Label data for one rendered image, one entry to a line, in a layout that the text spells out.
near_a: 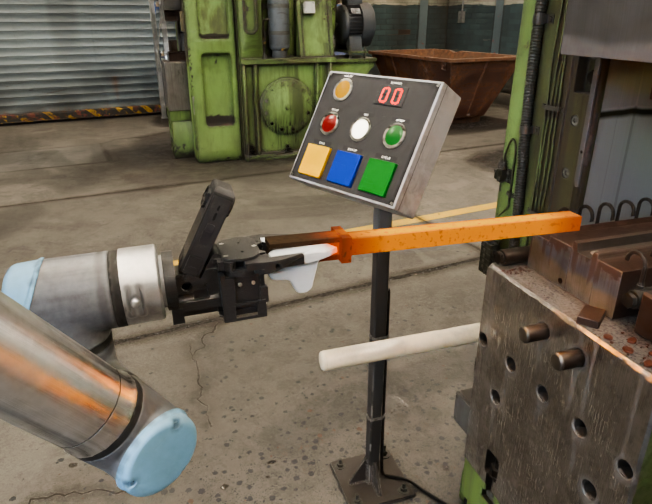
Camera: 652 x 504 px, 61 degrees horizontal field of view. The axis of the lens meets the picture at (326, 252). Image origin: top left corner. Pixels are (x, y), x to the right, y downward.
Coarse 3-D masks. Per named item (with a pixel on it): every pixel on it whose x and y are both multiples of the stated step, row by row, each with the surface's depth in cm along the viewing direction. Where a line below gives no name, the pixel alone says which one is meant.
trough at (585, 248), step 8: (600, 240) 88; (608, 240) 88; (616, 240) 89; (624, 240) 89; (632, 240) 90; (640, 240) 90; (648, 240) 91; (584, 248) 87; (592, 248) 88; (600, 248) 88; (608, 248) 88
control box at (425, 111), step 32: (320, 96) 137; (352, 96) 129; (384, 96) 123; (416, 96) 117; (448, 96) 116; (320, 128) 134; (384, 128) 121; (416, 128) 115; (448, 128) 119; (384, 160) 119; (416, 160) 115; (352, 192) 123; (416, 192) 118
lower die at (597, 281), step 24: (552, 240) 92; (576, 240) 90; (528, 264) 99; (552, 264) 93; (576, 264) 87; (600, 264) 83; (624, 264) 81; (648, 264) 81; (576, 288) 88; (600, 288) 83; (624, 288) 80; (624, 312) 82
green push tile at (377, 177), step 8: (376, 160) 119; (368, 168) 120; (376, 168) 119; (384, 168) 117; (392, 168) 116; (368, 176) 120; (376, 176) 118; (384, 176) 117; (392, 176) 116; (360, 184) 121; (368, 184) 119; (376, 184) 118; (384, 184) 116; (368, 192) 119; (376, 192) 117; (384, 192) 116
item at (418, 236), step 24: (528, 216) 80; (552, 216) 80; (576, 216) 81; (288, 240) 68; (312, 240) 69; (336, 240) 70; (360, 240) 71; (384, 240) 72; (408, 240) 73; (432, 240) 74; (456, 240) 75; (480, 240) 77
